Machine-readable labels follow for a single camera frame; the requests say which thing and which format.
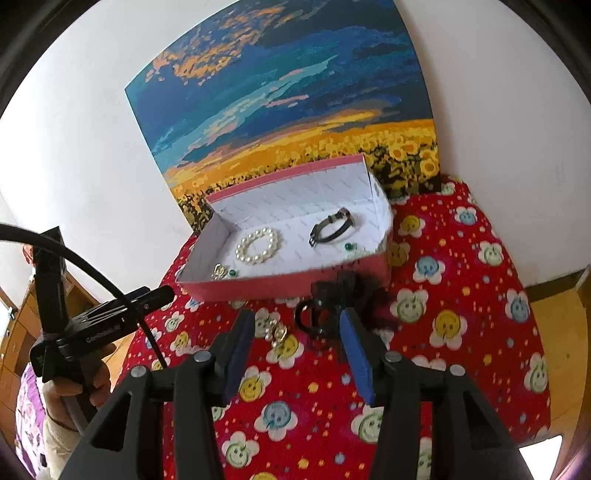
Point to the red smiley flower tablecloth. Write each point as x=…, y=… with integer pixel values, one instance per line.
x=457, y=300

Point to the brown strap wristwatch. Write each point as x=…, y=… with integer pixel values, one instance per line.
x=331, y=228

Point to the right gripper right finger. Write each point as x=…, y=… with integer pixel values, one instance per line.
x=469, y=440

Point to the gold pearl brooch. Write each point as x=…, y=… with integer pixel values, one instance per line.
x=221, y=271

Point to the pink cardboard box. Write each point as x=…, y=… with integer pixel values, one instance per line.
x=261, y=229

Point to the sunflower field painting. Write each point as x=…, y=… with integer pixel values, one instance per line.
x=262, y=86

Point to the black hair claw with mesh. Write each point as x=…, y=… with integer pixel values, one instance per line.
x=318, y=316

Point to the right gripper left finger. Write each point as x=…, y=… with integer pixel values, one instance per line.
x=124, y=440

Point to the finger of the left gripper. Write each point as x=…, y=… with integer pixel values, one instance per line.
x=143, y=300

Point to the wooden furniture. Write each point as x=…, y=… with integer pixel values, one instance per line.
x=562, y=310

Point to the gold pearl earring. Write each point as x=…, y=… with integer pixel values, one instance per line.
x=275, y=333

